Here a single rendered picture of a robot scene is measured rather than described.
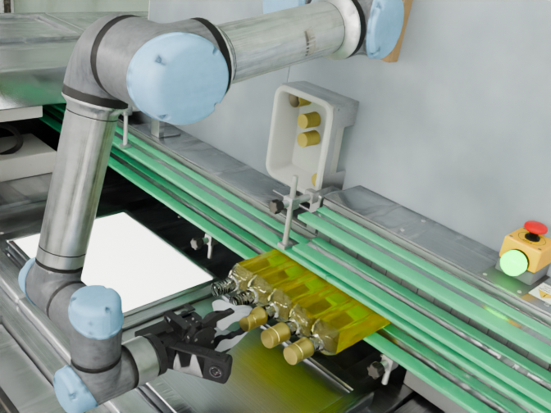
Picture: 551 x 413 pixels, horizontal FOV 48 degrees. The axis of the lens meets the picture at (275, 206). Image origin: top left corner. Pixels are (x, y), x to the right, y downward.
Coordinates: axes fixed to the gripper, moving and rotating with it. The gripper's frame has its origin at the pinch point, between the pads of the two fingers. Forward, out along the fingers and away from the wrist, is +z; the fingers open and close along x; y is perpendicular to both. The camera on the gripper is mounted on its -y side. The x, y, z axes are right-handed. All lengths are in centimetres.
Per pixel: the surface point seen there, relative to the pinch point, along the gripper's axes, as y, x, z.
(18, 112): 105, -9, 3
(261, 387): -4.6, 12.8, 1.0
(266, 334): -5.7, -0.8, -0.5
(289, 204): 10.4, -15.3, 18.9
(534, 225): -32, -25, 36
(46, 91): 95, -17, 7
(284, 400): -9.8, 12.9, 2.1
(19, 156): 109, 6, 4
